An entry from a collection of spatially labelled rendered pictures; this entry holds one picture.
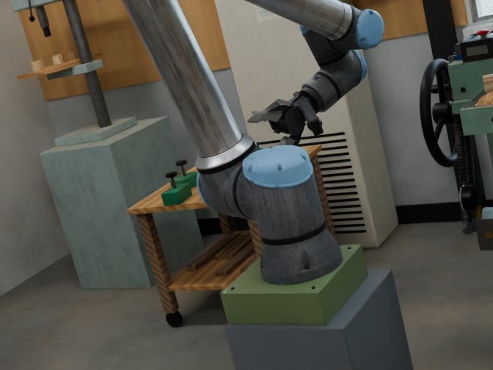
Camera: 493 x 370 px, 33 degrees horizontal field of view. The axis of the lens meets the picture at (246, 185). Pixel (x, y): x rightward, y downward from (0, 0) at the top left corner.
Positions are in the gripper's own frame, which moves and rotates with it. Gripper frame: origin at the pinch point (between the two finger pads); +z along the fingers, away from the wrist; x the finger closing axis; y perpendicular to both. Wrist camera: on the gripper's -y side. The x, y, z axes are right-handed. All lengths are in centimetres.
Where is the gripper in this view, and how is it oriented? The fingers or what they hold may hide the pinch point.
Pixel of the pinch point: (260, 147)
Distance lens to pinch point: 202.1
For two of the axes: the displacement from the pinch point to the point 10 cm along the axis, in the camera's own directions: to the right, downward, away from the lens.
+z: -7.2, 6.0, -3.5
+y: -5.8, -2.4, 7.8
